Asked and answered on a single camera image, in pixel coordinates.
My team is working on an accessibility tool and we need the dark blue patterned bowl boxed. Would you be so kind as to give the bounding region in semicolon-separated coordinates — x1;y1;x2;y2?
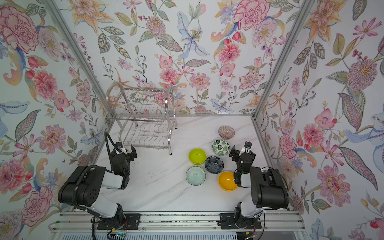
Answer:
204;156;224;174

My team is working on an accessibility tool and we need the lime green bowl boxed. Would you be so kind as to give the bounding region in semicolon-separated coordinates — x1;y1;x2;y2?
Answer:
189;148;207;165

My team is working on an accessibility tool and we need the steel wire dish rack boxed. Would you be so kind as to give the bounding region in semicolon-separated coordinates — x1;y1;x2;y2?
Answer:
106;82;178;155

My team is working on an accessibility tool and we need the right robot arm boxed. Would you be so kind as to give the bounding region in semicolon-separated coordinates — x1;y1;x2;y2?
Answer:
229;142;289;229

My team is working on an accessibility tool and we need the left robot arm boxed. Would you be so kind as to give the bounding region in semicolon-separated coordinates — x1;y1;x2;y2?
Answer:
58;147;137;226

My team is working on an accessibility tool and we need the green leaf pattern bowl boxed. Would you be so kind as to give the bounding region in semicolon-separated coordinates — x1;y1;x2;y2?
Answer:
212;139;231;156

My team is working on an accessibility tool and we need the yellow bowl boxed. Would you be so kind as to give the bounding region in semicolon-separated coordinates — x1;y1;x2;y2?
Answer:
218;171;238;192

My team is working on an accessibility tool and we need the pink striped bowl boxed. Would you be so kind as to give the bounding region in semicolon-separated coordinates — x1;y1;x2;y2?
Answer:
218;126;236;140

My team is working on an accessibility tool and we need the pale teal glass bowl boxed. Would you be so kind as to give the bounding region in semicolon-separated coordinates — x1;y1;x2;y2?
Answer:
186;166;206;186

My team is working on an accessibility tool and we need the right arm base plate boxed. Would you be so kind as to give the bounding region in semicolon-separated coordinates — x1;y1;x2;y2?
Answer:
218;213;262;230

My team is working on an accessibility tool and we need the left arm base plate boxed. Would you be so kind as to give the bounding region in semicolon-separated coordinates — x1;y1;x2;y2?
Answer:
97;213;141;230

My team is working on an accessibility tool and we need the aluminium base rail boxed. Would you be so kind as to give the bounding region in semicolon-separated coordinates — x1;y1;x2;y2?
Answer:
48;211;305;233

